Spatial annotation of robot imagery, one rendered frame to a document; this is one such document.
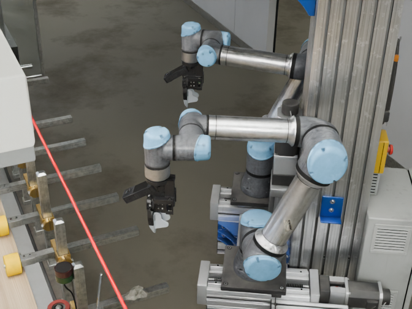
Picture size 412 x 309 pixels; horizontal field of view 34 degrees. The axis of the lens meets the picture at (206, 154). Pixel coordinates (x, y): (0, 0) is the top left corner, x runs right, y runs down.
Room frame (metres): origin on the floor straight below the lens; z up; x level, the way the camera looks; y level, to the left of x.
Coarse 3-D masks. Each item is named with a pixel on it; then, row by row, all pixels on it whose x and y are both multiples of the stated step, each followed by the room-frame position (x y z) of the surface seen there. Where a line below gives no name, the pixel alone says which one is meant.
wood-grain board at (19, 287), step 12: (0, 204) 2.33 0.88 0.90; (0, 240) 2.09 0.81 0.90; (12, 240) 2.09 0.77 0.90; (0, 252) 2.02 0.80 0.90; (12, 252) 2.02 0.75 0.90; (0, 264) 1.95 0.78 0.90; (0, 276) 1.89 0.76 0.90; (12, 276) 1.89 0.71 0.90; (24, 276) 1.89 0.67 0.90; (0, 288) 1.82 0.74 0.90; (12, 288) 1.82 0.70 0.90; (24, 288) 1.82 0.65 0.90; (0, 300) 1.76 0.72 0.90; (12, 300) 1.76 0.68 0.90; (24, 300) 1.76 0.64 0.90
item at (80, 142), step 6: (84, 138) 2.80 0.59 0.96; (54, 144) 2.74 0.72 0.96; (60, 144) 2.74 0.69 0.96; (66, 144) 2.74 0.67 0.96; (72, 144) 2.75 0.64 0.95; (78, 144) 2.77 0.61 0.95; (84, 144) 2.78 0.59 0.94; (36, 150) 2.68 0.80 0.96; (42, 150) 2.69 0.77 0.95; (54, 150) 2.72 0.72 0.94; (60, 150) 2.73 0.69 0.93
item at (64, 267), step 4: (60, 264) 1.71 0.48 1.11; (64, 264) 1.71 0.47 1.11; (68, 264) 1.71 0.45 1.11; (56, 268) 1.70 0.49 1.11; (60, 268) 1.70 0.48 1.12; (64, 268) 1.70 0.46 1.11; (68, 268) 1.70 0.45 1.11; (60, 272) 1.68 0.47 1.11; (64, 272) 1.68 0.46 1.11; (72, 280) 1.72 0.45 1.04; (64, 284) 1.70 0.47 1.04; (72, 292) 1.71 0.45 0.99; (72, 296) 1.71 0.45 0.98; (76, 308) 1.71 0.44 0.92
